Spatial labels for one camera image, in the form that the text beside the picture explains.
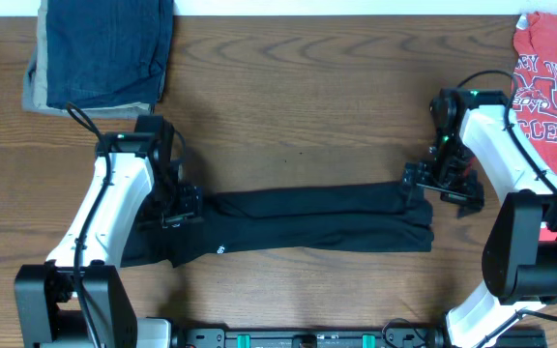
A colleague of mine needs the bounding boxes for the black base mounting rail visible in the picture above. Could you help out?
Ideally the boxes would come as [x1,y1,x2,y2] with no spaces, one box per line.
[132,316,548,348]

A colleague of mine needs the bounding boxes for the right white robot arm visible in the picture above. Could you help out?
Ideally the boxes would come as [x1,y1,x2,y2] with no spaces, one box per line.
[402,87,557,347]

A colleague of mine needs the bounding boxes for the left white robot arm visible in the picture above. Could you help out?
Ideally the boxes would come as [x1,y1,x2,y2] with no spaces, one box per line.
[14,129,203,347]

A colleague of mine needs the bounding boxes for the black t-shirt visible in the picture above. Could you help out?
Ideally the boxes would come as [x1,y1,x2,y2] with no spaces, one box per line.
[121,182,434,268]

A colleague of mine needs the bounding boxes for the red soccer t-shirt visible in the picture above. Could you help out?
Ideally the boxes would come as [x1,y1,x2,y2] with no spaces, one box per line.
[513,12,557,175]

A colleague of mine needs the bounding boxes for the folded khaki pants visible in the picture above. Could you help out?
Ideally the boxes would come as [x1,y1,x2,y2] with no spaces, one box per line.
[20,0,167,122]

